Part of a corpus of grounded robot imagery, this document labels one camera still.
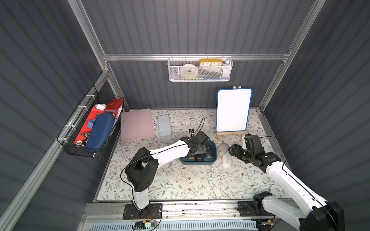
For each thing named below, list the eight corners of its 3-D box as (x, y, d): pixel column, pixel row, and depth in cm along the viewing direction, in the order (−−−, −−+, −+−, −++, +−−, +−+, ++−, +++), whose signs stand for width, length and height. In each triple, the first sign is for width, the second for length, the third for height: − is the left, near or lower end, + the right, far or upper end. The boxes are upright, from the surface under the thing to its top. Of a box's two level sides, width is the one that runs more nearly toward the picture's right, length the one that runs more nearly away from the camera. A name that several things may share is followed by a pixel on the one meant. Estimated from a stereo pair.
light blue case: (160, 137, 106) (159, 135, 104) (157, 117, 118) (156, 115, 117) (173, 134, 107) (173, 132, 106) (169, 115, 120) (168, 113, 118)
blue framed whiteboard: (213, 137, 105) (221, 104, 79) (211, 123, 114) (217, 88, 88) (241, 137, 105) (259, 103, 79) (237, 123, 114) (251, 88, 88)
